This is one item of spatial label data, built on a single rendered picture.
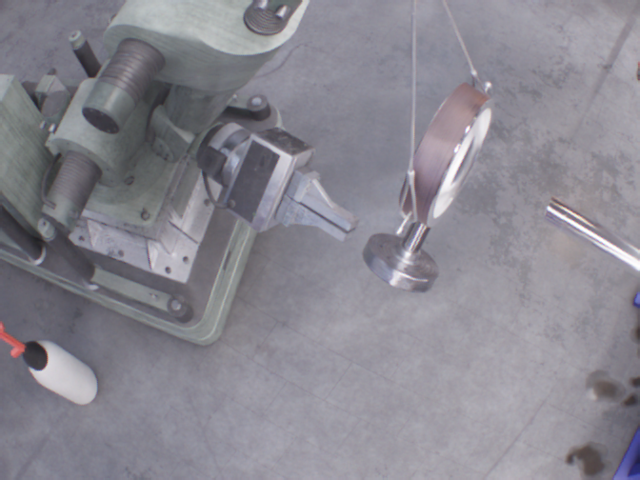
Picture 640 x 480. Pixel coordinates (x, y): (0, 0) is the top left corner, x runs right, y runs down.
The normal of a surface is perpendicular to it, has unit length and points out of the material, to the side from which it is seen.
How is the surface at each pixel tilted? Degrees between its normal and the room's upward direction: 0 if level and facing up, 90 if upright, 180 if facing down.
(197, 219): 0
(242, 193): 41
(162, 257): 0
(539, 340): 0
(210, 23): 29
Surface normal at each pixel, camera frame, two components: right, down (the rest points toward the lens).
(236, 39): 0.32, -0.22
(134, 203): -0.15, -0.41
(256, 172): -0.44, 0.23
